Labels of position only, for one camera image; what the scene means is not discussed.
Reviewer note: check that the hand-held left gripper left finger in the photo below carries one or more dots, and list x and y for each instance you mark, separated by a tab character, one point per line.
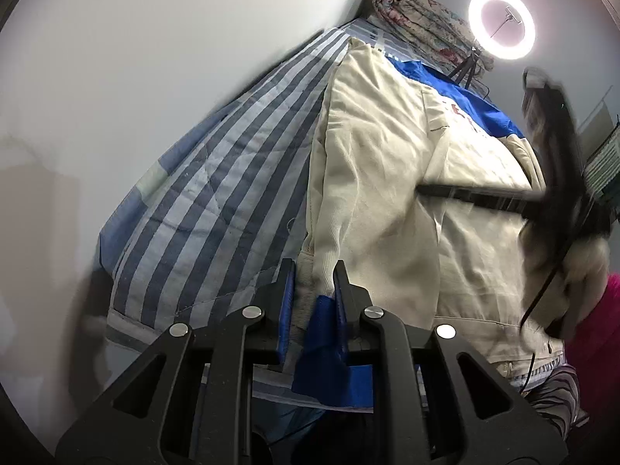
286	310

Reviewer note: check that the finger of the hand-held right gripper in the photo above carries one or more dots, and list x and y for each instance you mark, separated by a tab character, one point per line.
474	196

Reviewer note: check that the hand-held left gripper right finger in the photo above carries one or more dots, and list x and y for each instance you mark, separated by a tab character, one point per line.
341	310

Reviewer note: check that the beige and blue jacket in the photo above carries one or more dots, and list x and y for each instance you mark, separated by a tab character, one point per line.
378	179

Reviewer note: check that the person's right hand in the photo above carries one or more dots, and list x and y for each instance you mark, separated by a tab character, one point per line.
586	266

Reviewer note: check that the black tripod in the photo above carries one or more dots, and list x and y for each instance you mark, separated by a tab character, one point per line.
467	70

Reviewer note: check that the blue striped bed sheet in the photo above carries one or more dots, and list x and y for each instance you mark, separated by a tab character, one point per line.
218	179

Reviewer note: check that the rolled floral quilt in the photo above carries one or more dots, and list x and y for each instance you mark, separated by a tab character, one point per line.
426	24

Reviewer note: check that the zebra striped cloth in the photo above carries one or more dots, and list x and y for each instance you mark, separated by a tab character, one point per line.
557	397

